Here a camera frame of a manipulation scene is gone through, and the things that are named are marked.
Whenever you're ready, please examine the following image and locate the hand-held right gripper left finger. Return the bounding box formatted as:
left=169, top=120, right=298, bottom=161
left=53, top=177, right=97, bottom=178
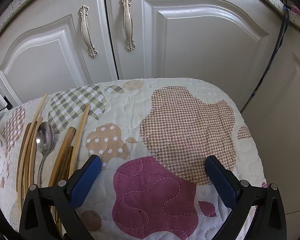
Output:
left=19, top=154, right=102, bottom=240

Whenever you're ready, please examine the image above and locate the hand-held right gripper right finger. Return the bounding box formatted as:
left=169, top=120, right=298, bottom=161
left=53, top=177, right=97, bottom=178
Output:
left=204, top=155, right=287, bottom=240

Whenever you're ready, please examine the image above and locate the group of wooden chopsticks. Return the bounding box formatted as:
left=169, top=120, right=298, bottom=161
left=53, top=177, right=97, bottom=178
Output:
left=16, top=94, right=91, bottom=233

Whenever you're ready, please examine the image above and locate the metal spoon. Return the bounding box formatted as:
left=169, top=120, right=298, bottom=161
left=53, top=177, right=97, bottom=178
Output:
left=36, top=121, right=55, bottom=189

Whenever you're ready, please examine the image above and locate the patchwork quilted cloth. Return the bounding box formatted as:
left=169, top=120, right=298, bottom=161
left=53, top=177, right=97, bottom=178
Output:
left=0, top=77, right=268, bottom=240

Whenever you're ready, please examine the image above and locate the white arched cabinet door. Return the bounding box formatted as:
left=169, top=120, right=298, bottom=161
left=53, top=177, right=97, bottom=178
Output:
left=103, top=0, right=287, bottom=112
left=0, top=0, right=119, bottom=107

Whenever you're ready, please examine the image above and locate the blue cable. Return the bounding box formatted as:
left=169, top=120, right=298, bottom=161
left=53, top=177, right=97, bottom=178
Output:
left=250, top=4, right=290, bottom=99

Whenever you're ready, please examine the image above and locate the ornate cream cabinet handle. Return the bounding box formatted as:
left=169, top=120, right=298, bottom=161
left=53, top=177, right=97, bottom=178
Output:
left=78, top=5, right=98, bottom=58
left=119, top=0, right=136, bottom=52

